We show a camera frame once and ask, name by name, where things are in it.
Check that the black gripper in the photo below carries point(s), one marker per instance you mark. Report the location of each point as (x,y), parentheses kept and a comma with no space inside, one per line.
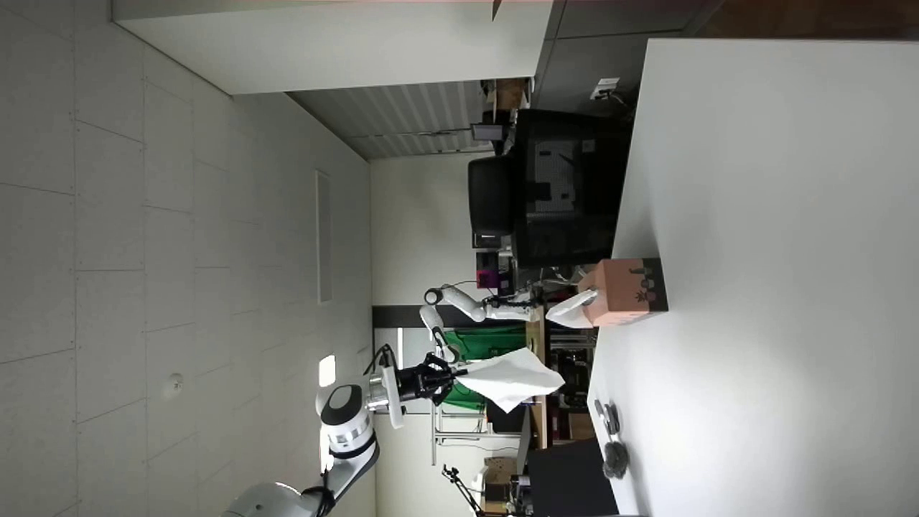
(419,380)

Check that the white tissue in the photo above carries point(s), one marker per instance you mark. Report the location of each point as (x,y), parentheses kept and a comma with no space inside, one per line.
(572,308)
(512,379)

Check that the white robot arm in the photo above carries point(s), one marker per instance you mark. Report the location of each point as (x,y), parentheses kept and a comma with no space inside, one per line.
(347,442)

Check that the green panel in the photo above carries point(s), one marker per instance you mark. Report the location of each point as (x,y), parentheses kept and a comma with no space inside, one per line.
(491,343)

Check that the black tripod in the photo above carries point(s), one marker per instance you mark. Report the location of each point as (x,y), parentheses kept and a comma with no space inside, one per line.
(462,483)

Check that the black box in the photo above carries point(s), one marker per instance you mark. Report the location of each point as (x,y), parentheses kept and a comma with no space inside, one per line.
(564,479)

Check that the small black clamp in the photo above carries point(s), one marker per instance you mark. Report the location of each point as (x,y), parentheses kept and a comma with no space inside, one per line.
(604,414)

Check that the black round knob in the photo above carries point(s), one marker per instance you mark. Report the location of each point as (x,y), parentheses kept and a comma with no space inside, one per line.
(614,460)

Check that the orange tissue box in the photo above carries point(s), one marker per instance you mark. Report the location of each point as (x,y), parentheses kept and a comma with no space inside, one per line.
(627,291)

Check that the black monitor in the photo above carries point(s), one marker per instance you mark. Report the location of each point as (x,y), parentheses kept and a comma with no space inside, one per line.
(547,189)

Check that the grey ribbed shutter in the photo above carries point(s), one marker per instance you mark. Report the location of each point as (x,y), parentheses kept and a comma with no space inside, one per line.
(413,117)

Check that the brown cardboard box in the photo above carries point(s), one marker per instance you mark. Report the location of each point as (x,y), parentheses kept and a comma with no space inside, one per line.
(506,97)

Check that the white rack frame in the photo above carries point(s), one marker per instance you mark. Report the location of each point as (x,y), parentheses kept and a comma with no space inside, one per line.
(456,423)

